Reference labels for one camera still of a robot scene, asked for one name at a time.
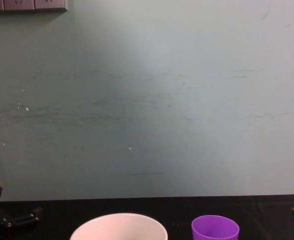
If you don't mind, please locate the purple plastic cup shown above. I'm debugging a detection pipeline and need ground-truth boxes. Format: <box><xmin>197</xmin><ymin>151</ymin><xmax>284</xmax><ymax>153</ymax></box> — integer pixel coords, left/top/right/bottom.
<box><xmin>191</xmin><ymin>214</ymin><xmax>240</xmax><ymax>240</ymax></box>

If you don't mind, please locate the white ceramic bowl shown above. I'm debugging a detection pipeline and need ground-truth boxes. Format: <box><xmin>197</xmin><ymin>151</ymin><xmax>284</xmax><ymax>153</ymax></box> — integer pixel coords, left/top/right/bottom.
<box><xmin>69</xmin><ymin>212</ymin><xmax>169</xmax><ymax>240</ymax></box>

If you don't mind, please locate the black table cloth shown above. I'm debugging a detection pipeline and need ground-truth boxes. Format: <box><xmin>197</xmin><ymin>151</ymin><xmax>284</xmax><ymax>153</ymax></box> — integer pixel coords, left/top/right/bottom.
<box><xmin>0</xmin><ymin>193</ymin><xmax>294</xmax><ymax>240</ymax></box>

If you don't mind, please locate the white wall socket panel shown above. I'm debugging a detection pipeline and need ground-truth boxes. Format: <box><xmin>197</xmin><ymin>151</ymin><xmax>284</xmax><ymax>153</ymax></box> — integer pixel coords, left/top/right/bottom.
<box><xmin>0</xmin><ymin>0</ymin><xmax>69</xmax><ymax>14</ymax></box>

